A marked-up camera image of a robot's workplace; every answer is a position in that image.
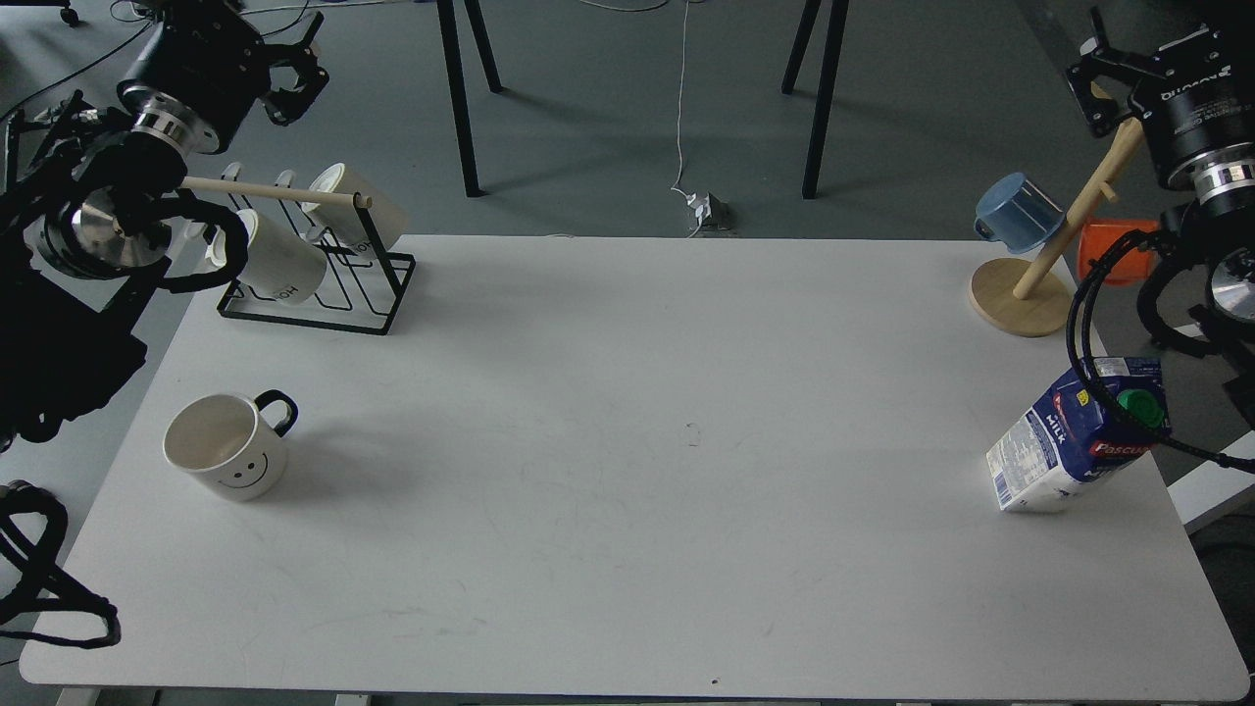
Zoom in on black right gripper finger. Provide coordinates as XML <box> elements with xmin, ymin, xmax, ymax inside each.
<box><xmin>1079</xmin><ymin>8</ymin><xmax>1138</xmax><ymax>66</ymax></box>
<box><xmin>1064</xmin><ymin>59</ymin><xmax>1143</xmax><ymax>138</ymax></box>

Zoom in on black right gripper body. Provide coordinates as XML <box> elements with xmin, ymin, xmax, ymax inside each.
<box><xmin>1130</xmin><ymin>25</ymin><xmax>1252</xmax><ymax>192</ymax></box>

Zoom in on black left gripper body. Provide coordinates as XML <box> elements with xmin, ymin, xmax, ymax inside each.
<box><xmin>118</xmin><ymin>1</ymin><xmax>282</xmax><ymax>155</ymax></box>

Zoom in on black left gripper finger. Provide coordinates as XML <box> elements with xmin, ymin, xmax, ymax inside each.
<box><xmin>257</xmin><ymin>13</ymin><xmax>325</xmax><ymax>71</ymax></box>
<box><xmin>257</xmin><ymin>59</ymin><xmax>330</xmax><ymax>125</ymax></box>

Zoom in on blue white milk carton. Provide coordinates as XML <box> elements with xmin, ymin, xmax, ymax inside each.
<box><xmin>986</xmin><ymin>357</ymin><xmax>1171</xmax><ymax>510</ymax></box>

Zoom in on white smiley face mug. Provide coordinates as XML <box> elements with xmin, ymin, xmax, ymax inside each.
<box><xmin>162</xmin><ymin>389</ymin><xmax>299</xmax><ymax>502</ymax></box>

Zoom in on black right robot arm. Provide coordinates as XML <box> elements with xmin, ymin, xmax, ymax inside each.
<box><xmin>1064</xmin><ymin>1</ymin><xmax>1254</xmax><ymax>473</ymax></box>

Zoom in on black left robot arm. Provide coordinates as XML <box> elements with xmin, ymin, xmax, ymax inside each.
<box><xmin>1</xmin><ymin>1</ymin><xmax>328</xmax><ymax>446</ymax></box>

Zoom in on orange cup on tree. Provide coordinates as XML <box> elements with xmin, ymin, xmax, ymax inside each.
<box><xmin>1077</xmin><ymin>218</ymin><xmax>1158</xmax><ymax>287</ymax></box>

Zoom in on blue cup on tree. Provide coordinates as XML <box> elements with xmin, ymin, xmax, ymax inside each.
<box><xmin>973</xmin><ymin>173</ymin><xmax>1064</xmax><ymax>255</ymax></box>

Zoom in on white mug rear on rack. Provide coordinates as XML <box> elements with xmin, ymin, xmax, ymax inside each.
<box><xmin>301</xmin><ymin>163</ymin><xmax>409</xmax><ymax>252</ymax></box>

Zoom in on white mug on rack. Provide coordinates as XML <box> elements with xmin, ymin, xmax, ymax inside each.
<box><xmin>301</xmin><ymin>163</ymin><xmax>409</xmax><ymax>252</ymax></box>
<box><xmin>233</xmin><ymin>209</ymin><xmax>328</xmax><ymax>303</ymax></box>

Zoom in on black table legs left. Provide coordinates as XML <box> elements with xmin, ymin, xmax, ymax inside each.
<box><xmin>435</xmin><ymin>1</ymin><xmax>505</xmax><ymax>198</ymax></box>

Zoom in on black table legs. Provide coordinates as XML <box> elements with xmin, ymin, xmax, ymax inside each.
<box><xmin>779</xmin><ymin>1</ymin><xmax>850</xmax><ymax>199</ymax></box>
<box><xmin>435</xmin><ymin>1</ymin><xmax>505</xmax><ymax>198</ymax></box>

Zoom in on white mug front on rack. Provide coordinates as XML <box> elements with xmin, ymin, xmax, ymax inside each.
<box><xmin>233</xmin><ymin>209</ymin><xmax>328</xmax><ymax>303</ymax></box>

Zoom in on wooden mug tree stand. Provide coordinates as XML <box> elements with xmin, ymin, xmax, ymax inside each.
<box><xmin>969</xmin><ymin>117</ymin><xmax>1146</xmax><ymax>339</ymax></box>

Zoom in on black table legs right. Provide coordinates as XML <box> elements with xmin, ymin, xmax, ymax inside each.
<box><xmin>779</xmin><ymin>1</ymin><xmax>850</xmax><ymax>199</ymax></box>

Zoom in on white table leg base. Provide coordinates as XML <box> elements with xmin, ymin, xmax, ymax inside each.
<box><xmin>1167</xmin><ymin>461</ymin><xmax>1254</xmax><ymax>535</ymax></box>

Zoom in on white power strip on floor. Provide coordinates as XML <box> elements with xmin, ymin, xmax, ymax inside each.
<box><xmin>685</xmin><ymin>192</ymin><xmax>735</xmax><ymax>237</ymax></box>

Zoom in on black wire mug rack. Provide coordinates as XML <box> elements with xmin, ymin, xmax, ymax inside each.
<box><xmin>184</xmin><ymin>164</ymin><xmax>415</xmax><ymax>335</ymax></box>

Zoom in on white power cable on floor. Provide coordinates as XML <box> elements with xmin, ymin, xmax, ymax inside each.
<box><xmin>569</xmin><ymin>0</ymin><xmax>709</xmax><ymax>238</ymax></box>

